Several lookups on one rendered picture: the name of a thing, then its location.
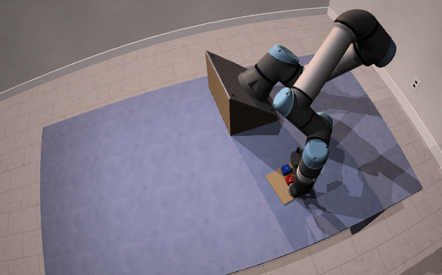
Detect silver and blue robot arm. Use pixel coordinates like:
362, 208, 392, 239
238, 9, 396, 178

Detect tan flat mat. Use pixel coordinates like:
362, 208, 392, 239
265, 163, 296, 205

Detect red die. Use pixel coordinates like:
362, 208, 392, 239
285, 174, 294, 185

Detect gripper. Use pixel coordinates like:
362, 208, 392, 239
288, 147, 318, 198

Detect blue die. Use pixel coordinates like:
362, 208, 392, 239
281, 164, 291, 176

